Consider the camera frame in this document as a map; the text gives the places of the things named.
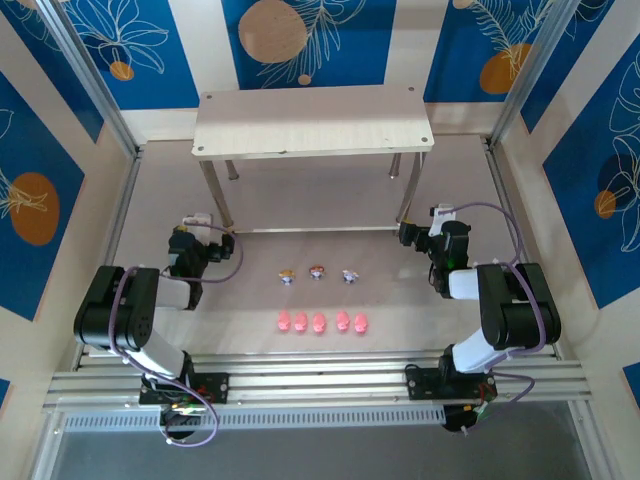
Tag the red lion mane cat figurine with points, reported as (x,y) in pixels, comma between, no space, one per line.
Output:
(316,273)

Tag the yellow horned hat cat figurine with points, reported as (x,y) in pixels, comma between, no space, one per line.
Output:
(286,278)

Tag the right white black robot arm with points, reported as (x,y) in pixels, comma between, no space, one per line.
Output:
(520,310)

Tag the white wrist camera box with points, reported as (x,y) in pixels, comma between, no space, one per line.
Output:
(196,219)
(441,217)

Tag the aluminium side rail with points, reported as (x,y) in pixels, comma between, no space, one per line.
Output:
(505,200)
(125,200)

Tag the two-tier wooden metal-leg shelf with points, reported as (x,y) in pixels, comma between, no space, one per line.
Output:
(310,125)

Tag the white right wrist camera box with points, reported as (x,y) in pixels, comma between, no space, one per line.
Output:
(441,217)

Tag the white hat cat figurine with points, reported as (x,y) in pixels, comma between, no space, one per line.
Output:
(349,277)

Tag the aluminium frame post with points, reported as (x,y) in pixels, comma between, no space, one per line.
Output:
(552,25)
(90,75)

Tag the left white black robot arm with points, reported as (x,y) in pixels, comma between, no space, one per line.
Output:
(120,310)

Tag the pink plastic pig toy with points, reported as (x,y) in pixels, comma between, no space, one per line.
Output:
(360,323)
(300,322)
(343,322)
(319,323)
(283,322)

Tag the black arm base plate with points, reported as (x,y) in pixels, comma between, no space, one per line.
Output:
(420,385)
(215,387)

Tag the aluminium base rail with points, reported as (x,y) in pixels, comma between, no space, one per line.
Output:
(320,385)

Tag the grey metal panel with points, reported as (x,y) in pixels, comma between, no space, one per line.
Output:
(320,455)

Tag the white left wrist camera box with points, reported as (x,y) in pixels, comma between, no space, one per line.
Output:
(196,219)

